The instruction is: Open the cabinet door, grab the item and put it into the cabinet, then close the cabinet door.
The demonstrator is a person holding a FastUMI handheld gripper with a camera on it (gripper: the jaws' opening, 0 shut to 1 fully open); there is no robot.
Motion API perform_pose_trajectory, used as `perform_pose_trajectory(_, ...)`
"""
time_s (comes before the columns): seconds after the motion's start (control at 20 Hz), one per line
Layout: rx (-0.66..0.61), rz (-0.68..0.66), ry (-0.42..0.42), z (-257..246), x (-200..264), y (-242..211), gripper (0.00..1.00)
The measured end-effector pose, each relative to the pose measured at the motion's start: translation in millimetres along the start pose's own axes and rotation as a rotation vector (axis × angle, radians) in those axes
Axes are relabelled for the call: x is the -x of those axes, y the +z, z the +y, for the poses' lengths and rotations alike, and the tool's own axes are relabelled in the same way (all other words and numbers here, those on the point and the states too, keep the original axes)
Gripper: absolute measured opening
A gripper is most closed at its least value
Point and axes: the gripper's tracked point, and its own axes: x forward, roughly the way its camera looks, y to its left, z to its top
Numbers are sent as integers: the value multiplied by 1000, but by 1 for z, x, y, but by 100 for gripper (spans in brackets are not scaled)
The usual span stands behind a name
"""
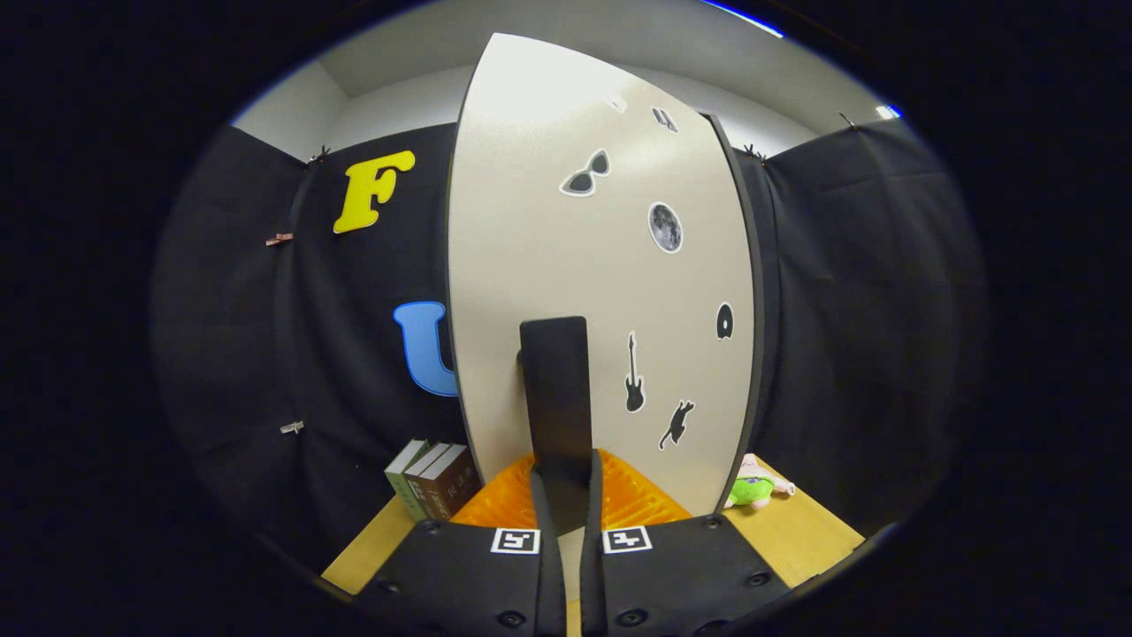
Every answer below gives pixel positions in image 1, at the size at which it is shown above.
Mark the black backdrop cloth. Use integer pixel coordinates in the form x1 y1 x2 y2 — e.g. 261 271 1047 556
150 115 987 567

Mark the green plush toy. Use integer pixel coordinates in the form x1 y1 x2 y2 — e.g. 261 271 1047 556
725 454 797 510

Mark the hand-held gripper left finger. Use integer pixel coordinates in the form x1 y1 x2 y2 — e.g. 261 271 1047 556
354 453 567 637

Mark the beige cabinet door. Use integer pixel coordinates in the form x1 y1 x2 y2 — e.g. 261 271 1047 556
447 33 758 549

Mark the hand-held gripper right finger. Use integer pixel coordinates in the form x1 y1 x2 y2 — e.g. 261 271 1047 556
579 449 792 637

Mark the brown book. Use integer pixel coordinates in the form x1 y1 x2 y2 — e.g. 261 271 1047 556
417 445 483 521
404 442 452 521

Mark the long ceiling light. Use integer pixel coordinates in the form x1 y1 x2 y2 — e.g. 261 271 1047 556
703 0 784 39

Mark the black door handle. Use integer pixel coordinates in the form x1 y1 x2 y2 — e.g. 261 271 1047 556
517 316 595 536

